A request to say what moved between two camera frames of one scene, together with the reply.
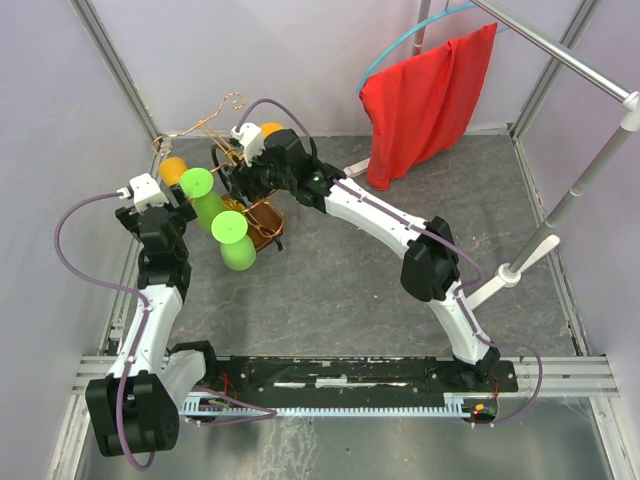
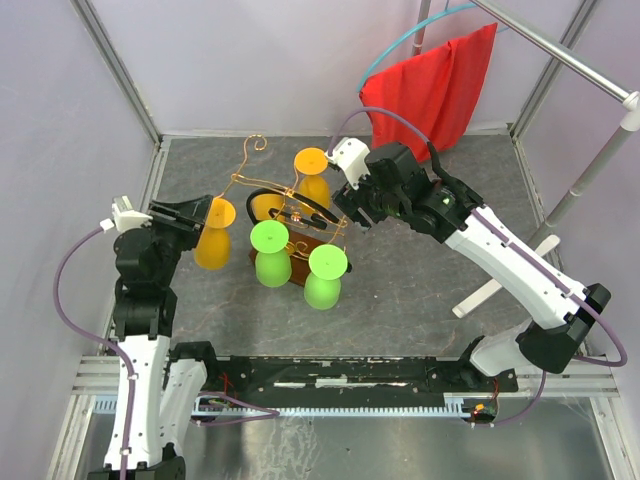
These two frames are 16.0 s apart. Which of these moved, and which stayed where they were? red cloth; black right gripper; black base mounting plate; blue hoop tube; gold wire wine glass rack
Moved: gold wire wine glass rack; black right gripper
Stayed: black base mounting plate; red cloth; blue hoop tube
